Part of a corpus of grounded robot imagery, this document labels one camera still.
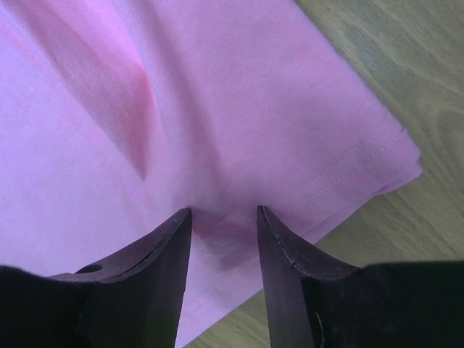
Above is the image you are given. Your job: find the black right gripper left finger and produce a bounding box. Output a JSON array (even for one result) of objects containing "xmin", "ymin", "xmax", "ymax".
[{"xmin": 1, "ymin": 209, "xmax": 192, "ymax": 347}]

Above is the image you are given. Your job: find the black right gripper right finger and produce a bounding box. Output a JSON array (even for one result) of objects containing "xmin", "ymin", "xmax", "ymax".
[{"xmin": 257, "ymin": 206, "xmax": 463, "ymax": 347}]

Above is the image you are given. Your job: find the pink t shirt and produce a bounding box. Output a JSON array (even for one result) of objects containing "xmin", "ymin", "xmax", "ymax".
[{"xmin": 1, "ymin": 1, "xmax": 421, "ymax": 347}]

